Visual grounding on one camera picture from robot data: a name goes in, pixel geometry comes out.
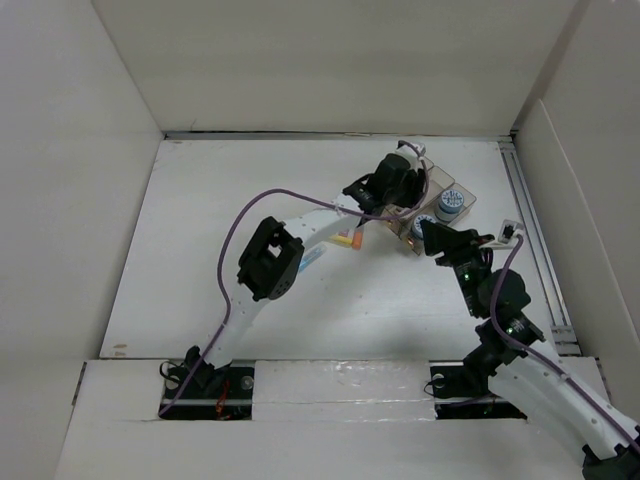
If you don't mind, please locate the blue highlighter marker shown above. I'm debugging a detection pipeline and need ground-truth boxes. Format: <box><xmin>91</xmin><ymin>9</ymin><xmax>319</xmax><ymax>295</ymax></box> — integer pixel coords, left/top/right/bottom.
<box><xmin>298</xmin><ymin>242</ymin><xmax>327</xmax><ymax>273</ymax></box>

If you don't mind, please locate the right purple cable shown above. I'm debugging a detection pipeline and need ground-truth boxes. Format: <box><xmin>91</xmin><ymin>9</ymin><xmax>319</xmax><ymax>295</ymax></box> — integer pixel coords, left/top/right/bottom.
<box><xmin>489</xmin><ymin>234</ymin><xmax>640</xmax><ymax>451</ymax></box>

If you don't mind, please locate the clear three-compartment organizer tray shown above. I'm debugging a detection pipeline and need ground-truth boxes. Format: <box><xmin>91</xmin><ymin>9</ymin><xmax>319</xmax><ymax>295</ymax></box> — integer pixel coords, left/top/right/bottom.
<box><xmin>382</xmin><ymin>166</ymin><xmax>477</xmax><ymax>255</ymax></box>

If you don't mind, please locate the orange highlighter marker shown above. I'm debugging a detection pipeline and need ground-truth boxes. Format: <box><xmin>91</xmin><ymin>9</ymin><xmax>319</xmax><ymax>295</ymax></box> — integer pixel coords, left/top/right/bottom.
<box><xmin>351</xmin><ymin>225</ymin><xmax>364</xmax><ymax>251</ymax></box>

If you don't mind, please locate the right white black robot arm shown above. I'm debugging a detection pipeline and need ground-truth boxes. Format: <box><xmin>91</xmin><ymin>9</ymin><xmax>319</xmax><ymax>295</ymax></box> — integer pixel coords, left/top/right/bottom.
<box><xmin>420</xmin><ymin>220</ymin><xmax>639</xmax><ymax>479</ymax></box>

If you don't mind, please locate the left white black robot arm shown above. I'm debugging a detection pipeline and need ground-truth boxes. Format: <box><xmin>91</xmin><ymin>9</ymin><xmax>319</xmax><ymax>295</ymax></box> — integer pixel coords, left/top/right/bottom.
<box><xmin>185</xmin><ymin>141</ymin><xmax>429</xmax><ymax>397</ymax></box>

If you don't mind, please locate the yellow highlighter marker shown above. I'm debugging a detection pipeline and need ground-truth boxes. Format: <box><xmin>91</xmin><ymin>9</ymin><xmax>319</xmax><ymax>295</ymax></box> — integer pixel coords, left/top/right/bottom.
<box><xmin>331</xmin><ymin>235</ymin><xmax>353</xmax><ymax>248</ymax></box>

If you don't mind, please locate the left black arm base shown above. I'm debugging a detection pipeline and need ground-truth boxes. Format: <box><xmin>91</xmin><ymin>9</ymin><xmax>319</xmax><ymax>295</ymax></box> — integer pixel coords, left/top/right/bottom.
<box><xmin>158</xmin><ymin>361</ymin><xmax>255</xmax><ymax>421</ymax></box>

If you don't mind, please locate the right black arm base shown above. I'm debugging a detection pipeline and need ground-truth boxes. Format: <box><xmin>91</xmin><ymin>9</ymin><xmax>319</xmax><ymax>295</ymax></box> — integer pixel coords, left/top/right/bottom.
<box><xmin>423</xmin><ymin>362</ymin><xmax>527</xmax><ymax>420</ymax></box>

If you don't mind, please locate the blue tape roll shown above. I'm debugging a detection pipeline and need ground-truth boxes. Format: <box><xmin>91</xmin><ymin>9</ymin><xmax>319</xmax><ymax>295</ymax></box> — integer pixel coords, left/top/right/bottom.
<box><xmin>434</xmin><ymin>189</ymin><xmax>465</xmax><ymax>222</ymax></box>
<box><xmin>411</xmin><ymin>214</ymin><xmax>436</xmax><ymax>239</ymax></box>

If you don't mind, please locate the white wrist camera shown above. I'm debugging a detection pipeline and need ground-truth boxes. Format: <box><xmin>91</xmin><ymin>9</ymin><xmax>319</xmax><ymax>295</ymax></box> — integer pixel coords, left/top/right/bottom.
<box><xmin>483</xmin><ymin>220</ymin><xmax>525</xmax><ymax>250</ymax></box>
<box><xmin>395</xmin><ymin>140</ymin><xmax>426</xmax><ymax>163</ymax></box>

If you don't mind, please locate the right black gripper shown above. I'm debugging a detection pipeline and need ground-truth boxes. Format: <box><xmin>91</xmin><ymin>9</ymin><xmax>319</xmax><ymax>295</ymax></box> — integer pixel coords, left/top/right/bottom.
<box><xmin>418</xmin><ymin>217</ymin><xmax>493</xmax><ymax>316</ymax></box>

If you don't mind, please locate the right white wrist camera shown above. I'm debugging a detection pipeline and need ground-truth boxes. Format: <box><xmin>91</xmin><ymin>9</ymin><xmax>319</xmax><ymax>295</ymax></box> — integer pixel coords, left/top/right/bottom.
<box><xmin>483</xmin><ymin>220</ymin><xmax>525</xmax><ymax>250</ymax></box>

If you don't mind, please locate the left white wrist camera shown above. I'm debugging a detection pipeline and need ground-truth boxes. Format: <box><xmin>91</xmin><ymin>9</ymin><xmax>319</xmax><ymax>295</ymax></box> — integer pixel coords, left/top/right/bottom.
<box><xmin>395</xmin><ymin>140</ymin><xmax>426</xmax><ymax>163</ymax></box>

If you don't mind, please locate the aluminium rail right edge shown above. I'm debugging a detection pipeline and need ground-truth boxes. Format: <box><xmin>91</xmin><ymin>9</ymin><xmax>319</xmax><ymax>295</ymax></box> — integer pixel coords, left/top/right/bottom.
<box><xmin>498</xmin><ymin>141</ymin><xmax>582</xmax><ymax>357</ymax></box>

